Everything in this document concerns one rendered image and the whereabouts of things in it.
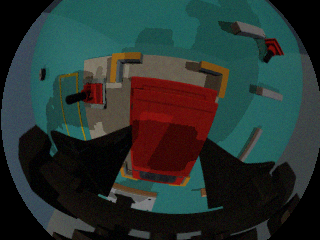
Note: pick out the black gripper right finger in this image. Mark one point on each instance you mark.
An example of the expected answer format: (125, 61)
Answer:
(224, 174)

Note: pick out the small black and grey toy wheel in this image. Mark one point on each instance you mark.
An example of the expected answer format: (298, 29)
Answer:
(42, 74)

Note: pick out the tan rectangular bar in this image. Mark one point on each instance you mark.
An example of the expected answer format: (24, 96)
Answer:
(203, 192)

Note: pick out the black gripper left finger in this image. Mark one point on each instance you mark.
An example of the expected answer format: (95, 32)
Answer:
(101, 158)

